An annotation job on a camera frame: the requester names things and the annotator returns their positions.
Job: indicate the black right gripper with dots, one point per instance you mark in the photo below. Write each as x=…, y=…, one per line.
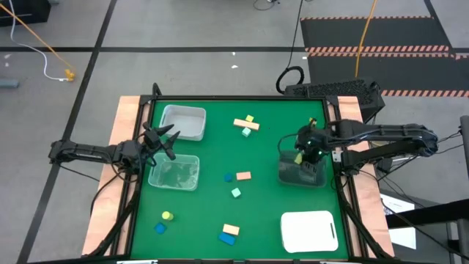
x=311, y=141

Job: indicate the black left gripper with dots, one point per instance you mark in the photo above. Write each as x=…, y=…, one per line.
x=150, y=141

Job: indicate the yellow-green L block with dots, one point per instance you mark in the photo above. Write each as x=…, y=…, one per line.
x=298, y=158

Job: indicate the short orange block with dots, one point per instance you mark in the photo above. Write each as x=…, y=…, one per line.
x=243, y=176
x=231, y=229

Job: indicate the small blue block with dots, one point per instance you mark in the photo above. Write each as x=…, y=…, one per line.
x=228, y=177

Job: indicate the mint green cube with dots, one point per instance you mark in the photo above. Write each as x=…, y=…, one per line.
x=246, y=132
x=236, y=193

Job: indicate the long orange block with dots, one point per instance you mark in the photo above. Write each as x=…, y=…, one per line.
x=246, y=124

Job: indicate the yellow cylinder block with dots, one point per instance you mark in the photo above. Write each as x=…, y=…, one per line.
x=167, y=215

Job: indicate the small yellow cube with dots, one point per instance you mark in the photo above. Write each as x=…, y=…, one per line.
x=249, y=118

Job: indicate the blue half-cylinder block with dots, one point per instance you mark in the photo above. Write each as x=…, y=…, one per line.
x=160, y=228

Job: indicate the blue rectangular block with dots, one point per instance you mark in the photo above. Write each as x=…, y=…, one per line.
x=227, y=238

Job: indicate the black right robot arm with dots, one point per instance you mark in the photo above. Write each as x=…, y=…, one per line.
x=384, y=132

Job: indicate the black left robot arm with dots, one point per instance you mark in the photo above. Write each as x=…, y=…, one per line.
x=84, y=150

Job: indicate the clear bin upper left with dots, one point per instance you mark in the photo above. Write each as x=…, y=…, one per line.
x=183, y=122

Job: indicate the dark smoky plastic bin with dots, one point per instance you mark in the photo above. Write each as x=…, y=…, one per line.
x=289, y=176

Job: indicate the silver mounting plate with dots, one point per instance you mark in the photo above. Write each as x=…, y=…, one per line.
x=336, y=155

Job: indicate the clear plastic bin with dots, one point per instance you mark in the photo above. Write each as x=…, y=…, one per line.
x=176, y=176

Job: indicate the green table mat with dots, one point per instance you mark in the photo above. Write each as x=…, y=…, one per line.
x=220, y=154

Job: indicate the white cutting board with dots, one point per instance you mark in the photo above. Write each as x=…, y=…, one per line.
x=308, y=231

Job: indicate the black power adapter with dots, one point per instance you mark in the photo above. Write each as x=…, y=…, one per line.
x=383, y=165

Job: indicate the black perforated computer case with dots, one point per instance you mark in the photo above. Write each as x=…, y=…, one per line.
x=329, y=89

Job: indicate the white paper sheet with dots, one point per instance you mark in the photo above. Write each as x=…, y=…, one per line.
x=403, y=238

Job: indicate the black beam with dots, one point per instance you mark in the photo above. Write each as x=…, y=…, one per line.
x=432, y=212

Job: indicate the black hazard-striped floor mat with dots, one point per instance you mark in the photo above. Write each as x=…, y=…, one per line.
x=384, y=33

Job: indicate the gray pole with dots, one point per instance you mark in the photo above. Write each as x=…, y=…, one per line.
x=465, y=146

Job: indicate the gray flat object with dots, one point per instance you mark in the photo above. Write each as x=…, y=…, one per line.
x=9, y=83

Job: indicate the black box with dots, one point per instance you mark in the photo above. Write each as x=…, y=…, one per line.
x=33, y=11

